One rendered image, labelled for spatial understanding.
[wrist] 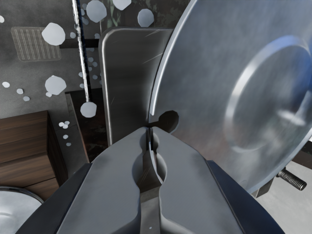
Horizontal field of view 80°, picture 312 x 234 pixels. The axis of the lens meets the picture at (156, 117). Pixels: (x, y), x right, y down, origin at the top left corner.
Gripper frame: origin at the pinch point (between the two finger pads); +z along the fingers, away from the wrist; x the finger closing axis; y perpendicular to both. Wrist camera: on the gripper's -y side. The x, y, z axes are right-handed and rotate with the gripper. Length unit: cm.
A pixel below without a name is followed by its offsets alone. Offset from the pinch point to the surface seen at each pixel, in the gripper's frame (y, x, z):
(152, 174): 5.6, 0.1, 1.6
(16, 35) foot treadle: -3, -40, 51
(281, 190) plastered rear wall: 120, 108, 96
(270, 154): 9.8, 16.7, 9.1
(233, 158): 7.5, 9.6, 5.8
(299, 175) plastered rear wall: 97, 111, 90
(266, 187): 23.0, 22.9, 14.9
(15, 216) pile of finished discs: 47, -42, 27
